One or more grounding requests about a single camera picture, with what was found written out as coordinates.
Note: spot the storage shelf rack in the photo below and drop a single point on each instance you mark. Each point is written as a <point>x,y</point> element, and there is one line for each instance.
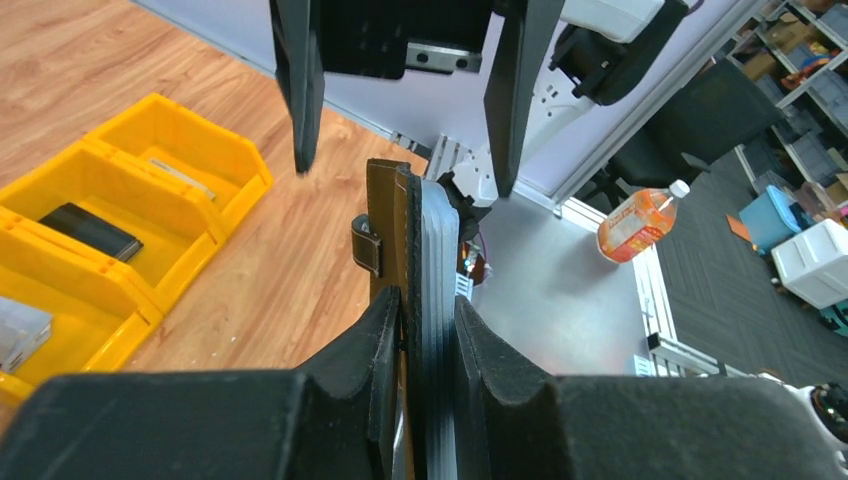
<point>795,52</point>

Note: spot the orange drink bottle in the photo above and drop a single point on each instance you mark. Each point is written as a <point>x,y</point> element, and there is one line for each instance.
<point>639,222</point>

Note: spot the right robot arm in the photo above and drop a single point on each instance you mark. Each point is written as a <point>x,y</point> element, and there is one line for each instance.
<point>554,61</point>

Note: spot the black VIP card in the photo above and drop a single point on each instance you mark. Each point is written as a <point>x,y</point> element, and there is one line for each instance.
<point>93,231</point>

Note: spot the yellow bin right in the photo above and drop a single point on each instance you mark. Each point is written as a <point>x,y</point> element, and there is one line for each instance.
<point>227,163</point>

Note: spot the black leather card holder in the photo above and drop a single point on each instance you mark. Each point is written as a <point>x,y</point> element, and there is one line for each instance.
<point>408,239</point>

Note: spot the yellow bin middle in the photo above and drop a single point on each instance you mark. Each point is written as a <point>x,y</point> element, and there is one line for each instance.
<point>105,206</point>

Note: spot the silver card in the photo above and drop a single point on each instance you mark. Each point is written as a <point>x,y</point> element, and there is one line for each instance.
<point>24,329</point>

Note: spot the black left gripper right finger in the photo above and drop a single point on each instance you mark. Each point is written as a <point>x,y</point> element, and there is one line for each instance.
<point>515,421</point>

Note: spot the yellow bin left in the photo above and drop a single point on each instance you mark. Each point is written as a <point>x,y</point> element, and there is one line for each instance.
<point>101,309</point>

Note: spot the white storage box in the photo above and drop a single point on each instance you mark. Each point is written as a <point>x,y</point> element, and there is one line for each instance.
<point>813,264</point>

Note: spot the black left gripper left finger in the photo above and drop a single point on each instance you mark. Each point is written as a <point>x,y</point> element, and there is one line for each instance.
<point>332,417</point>

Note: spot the yellow bin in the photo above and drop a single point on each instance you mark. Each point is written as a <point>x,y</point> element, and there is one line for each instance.
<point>101,309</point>
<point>105,206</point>
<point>227,163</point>

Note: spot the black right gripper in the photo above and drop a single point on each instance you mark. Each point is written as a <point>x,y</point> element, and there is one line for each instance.
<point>384,39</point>

